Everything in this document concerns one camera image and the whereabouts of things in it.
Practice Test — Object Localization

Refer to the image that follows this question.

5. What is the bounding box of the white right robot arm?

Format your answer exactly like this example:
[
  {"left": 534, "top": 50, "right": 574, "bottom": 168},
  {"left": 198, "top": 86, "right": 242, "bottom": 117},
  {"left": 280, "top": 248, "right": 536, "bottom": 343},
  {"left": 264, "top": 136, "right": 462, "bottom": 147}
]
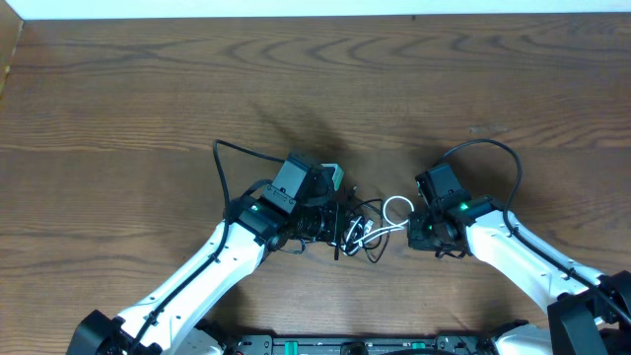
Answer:
[{"left": 407, "top": 164, "right": 630, "bottom": 354}]

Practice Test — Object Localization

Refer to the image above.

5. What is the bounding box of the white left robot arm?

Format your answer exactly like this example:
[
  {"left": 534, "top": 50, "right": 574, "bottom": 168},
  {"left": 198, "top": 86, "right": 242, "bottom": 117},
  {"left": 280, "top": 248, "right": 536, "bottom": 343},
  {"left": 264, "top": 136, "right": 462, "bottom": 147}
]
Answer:
[{"left": 67, "top": 152, "right": 344, "bottom": 354}]

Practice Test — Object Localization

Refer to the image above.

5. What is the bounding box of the white cable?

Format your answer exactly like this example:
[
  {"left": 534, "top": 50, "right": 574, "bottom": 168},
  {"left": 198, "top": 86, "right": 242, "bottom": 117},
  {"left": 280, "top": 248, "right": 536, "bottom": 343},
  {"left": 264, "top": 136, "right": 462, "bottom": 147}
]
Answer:
[{"left": 342, "top": 195, "right": 416, "bottom": 250}]

